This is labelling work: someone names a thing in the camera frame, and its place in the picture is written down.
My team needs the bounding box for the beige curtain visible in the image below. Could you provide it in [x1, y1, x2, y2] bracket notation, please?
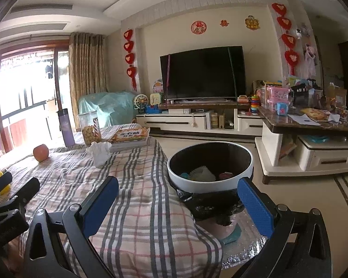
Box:
[68, 32, 108, 113]

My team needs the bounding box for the white paper sheet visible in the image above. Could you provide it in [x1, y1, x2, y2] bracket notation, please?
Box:
[287, 113, 322, 126]

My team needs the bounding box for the brown paper bag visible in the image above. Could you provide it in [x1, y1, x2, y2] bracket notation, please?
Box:
[326, 84, 348, 112]

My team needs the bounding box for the white television cabinet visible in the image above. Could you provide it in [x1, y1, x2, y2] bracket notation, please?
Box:
[136, 103, 264, 136]

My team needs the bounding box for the purple water bottle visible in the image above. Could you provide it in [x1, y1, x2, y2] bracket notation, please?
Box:
[56, 108, 76, 148]

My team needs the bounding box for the pink plastic box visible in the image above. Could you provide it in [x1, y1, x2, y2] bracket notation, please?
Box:
[266, 86, 290, 112]

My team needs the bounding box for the round red wall sticker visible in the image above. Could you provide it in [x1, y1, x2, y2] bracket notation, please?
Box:
[191, 21, 205, 35]

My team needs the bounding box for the black box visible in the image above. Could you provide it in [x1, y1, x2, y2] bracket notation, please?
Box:
[290, 84, 309, 106]

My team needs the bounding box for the red heart string decoration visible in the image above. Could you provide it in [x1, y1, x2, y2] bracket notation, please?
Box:
[271, 3, 300, 76]
[122, 29, 138, 92]

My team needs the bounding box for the black bin with white rim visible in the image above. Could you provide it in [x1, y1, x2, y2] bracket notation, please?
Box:
[167, 141, 254, 226]

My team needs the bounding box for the toy ferris wheel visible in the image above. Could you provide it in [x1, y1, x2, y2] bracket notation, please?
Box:
[134, 93, 147, 113]

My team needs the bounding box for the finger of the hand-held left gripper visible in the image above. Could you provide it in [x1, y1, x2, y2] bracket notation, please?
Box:
[0, 171, 13, 193]
[0, 177, 40, 209]

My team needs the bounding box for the rainbow stacking ring toy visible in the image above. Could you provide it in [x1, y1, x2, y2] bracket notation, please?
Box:
[249, 95, 261, 115]

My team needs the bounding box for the clear cookie jar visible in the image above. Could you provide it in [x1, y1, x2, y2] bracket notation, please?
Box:
[78, 111, 103, 146]

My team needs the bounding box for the white table with marble top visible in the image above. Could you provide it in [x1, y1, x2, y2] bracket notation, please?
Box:
[255, 107, 348, 184]

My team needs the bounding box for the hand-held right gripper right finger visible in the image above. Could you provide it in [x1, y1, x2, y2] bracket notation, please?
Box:
[232, 177, 332, 278]

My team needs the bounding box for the black television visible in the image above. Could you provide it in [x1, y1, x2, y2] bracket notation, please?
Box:
[159, 46, 247, 100]

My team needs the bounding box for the teal covered furniture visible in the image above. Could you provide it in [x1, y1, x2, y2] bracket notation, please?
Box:
[77, 91, 138, 126]

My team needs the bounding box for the yellow cartoon wall sticker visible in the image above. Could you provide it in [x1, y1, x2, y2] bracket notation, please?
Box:
[244, 16, 260, 30]

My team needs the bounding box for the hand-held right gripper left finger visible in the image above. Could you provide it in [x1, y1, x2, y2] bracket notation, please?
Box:
[23, 176, 119, 278]

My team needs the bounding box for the blue and pink toy cup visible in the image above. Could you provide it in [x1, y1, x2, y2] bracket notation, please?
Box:
[276, 101, 289, 116]

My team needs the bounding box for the crumpled white tissue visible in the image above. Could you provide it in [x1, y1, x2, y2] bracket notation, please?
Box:
[85, 141, 112, 167]

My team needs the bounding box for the yellow patterned tray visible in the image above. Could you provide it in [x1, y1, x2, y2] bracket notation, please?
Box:
[300, 108, 328, 121]

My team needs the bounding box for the white foam fruit net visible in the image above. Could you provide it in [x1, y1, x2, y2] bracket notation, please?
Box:
[189, 166, 216, 181]

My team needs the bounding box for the pink hanging dress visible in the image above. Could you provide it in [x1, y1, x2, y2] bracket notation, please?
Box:
[303, 45, 318, 76]

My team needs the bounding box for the plaid tablecloth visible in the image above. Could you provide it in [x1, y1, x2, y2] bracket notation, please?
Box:
[0, 123, 224, 278]

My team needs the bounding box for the sliding glass door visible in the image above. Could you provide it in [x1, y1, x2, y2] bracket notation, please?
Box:
[0, 39, 70, 151]

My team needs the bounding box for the flat orange snack box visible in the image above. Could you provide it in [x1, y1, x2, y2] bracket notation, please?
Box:
[109, 126, 151, 151]

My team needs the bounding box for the red apple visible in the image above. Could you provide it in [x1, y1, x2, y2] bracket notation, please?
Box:
[33, 144, 50, 162]

